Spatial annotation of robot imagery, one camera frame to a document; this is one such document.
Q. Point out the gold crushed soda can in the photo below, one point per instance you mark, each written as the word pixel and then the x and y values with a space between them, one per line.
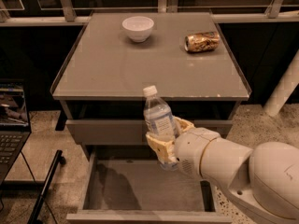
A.
pixel 202 42

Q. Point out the white diagonal pole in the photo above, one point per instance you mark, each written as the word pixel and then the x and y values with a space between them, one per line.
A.
pixel 284 89

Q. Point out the white ceramic bowl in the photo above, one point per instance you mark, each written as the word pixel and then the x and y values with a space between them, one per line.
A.
pixel 138 28

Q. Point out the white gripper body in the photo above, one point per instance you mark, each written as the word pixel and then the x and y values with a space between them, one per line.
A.
pixel 191 149

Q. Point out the black laptop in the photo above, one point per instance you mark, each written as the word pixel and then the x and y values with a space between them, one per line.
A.
pixel 15 126

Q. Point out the grey drawer cabinet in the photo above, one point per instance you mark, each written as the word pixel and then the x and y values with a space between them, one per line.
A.
pixel 105 73

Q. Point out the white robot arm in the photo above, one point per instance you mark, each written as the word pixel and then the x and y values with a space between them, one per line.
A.
pixel 263 182

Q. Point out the grey open middle drawer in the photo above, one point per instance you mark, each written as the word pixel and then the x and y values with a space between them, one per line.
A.
pixel 126 185

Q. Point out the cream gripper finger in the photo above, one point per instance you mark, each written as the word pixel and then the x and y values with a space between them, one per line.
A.
pixel 182 126
pixel 163 147

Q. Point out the grey top drawer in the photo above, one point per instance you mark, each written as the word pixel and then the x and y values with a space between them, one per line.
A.
pixel 128 132

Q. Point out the black laptop stand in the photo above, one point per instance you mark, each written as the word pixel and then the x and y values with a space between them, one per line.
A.
pixel 42 187

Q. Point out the metal window railing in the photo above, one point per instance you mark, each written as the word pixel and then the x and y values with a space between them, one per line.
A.
pixel 60 12

